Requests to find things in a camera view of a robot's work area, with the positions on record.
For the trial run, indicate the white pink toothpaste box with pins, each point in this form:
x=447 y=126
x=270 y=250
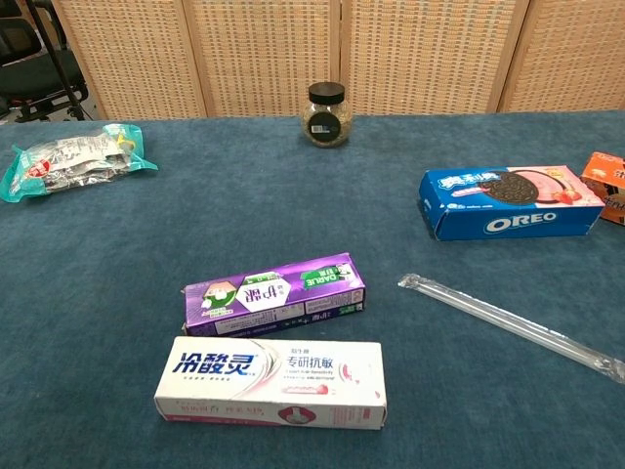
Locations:
x=273 y=386

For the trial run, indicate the blue table mat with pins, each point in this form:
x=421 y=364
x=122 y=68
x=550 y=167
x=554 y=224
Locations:
x=293 y=210

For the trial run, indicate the purple toothpaste box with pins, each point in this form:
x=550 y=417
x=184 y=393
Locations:
x=273 y=295

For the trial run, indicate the glass jar with black lid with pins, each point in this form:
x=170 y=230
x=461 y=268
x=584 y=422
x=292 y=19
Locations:
x=324 y=122

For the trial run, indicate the blue pink Oreo box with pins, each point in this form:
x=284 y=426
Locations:
x=512 y=220

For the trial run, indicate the black tripod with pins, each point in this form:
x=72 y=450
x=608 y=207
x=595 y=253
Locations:
x=54 y=54

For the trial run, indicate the black office chair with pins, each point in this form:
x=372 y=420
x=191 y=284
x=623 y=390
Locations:
x=29 y=73

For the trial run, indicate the teal silver snack packet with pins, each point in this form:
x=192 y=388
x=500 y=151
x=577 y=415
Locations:
x=78 y=161

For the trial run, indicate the clear wrapped straw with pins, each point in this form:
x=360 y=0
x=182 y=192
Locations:
x=508 y=325

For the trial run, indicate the wicker folding screen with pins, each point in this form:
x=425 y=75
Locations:
x=415 y=49

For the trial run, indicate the orange biscuit box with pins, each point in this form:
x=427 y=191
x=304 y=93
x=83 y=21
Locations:
x=608 y=185

